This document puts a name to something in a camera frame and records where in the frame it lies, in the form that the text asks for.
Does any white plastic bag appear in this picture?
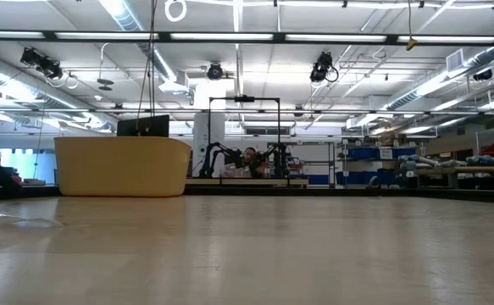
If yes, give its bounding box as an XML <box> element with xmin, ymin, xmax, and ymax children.
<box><xmin>220</xmin><ymin>163</ymin><xmax>250</xmax><ymax>179</ymax></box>

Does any wooden station table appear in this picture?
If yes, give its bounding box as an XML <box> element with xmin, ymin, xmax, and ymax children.
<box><xmin>186</xmin><ymin>176</ymin><xmax>310</xmax><ymax>188</ymax></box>

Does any black robot station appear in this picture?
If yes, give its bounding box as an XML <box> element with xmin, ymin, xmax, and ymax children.
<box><xmin>197</xmin><ymin>95</ymin><xmax>293</xmax><ymax>179</ymax></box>

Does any white pillar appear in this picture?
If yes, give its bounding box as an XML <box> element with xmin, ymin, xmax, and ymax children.
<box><xmin>191</xmin><ymin>79</ymin><xmax>227</xmax><ymax>177</ymax></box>

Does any metal shelf with blue bins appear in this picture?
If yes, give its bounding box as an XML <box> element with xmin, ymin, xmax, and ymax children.
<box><xmin>340</xmin><ymin>136</ymin><xmax>419</xmax><ymax>187</ymax></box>

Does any yellow plastic bin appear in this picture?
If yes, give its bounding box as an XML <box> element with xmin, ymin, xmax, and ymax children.
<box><xmin>53</xmin><ymin>136</ymin><xmax>193</xmax><ymax>198</ymax></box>

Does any long light bar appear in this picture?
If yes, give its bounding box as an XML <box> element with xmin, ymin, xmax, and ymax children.
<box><xmin>0</xmin><ymin>28</ymin><xmax>494</xmax><ymax>47</ymax></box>

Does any grey rolled bundle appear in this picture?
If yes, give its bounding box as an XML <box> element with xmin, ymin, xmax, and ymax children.
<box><xmin>466</xmin><ymin>154</ymin><xmax>494</xmax><ymax>167</ymax></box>
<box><xmin>398</xmin><ymin>154</ymin><xmax>455</xmax><ymax>169</ymax></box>

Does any yellow hanging tag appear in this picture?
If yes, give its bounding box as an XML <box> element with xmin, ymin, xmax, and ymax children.
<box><xmin>405</xmin><ymin>0</ymin><xmax>419</xmax><ymax>53</ymax></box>

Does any wooden workbench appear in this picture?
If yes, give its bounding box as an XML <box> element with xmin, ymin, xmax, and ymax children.
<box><xmin>415</xmin><ymin>164</ymin><xmax>494</xmax><ymax>190</ymax></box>

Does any white vent grille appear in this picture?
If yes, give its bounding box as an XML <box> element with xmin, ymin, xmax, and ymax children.
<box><xmin>446</xmin><ymin>48</ymin><xmax>465</xmax><ymax>73</ymax></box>

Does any small black ceiling camera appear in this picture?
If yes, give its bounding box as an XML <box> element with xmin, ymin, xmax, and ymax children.
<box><xmin>207</xmin><ymin>62</ymin><xmax>225</xmax><ymax>81</ymax></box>

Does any black ceiling camera with cable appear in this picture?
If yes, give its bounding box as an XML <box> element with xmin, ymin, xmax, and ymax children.
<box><xmin>308</xmin><ymin>50</ymin><xmax>341</xmax><ymax>85</ymax></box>

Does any thin black hanging cable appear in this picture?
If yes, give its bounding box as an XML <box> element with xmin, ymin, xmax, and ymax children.
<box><xmin>135</xmin><ymin>0</ymin><xmax>158</xmax><ymax>137</ymax></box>

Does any black aluminium table frame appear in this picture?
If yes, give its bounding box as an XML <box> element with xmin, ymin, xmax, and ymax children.
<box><xmin>0</xmin><ymin>184</ymin><xmax>494</xmax><ymax>205</ymax></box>

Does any white cable ring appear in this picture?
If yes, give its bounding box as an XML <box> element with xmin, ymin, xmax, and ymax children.
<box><xmin>164</xmin><ymin>0</ymin><xmax>188</xmax><ymax>24</ymax></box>

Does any silver ventilation duct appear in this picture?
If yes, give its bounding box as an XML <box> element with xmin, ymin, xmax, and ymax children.
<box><xmin>0</xmin><ymin>46</ymin><xmax>119</xmax><ymax>133</ymax></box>
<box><xmin>381</xmin><ymin>44</ymin><xmax>494</xmax><ymax>112</ymax></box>
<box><xmin>97</xmin><ymin>0</ymin><xmax>178</xmax><ymax>82</ymax></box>

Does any black ceiling camera cluster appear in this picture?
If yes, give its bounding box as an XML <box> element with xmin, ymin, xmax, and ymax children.
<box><xmin>19</xmin><ymin>47</ymin><xmax>80</xmax><ymax>91</ymax></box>

